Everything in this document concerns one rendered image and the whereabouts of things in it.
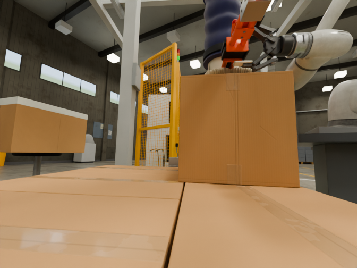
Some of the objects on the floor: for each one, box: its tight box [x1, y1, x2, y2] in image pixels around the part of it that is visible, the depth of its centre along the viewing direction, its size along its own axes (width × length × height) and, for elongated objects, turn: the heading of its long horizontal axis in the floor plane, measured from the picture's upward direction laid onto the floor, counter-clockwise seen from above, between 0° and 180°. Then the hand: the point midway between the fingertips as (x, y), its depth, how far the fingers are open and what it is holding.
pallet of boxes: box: [298, 147, 314, 164], centre depth 1283 cm, size 137×91×136 cm
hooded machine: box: [73, 134, 96, 163], centre depth 865 cm, size 83×68×149 cm
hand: (236, 47), depth 66 cm, fingers open, 13 cm apart
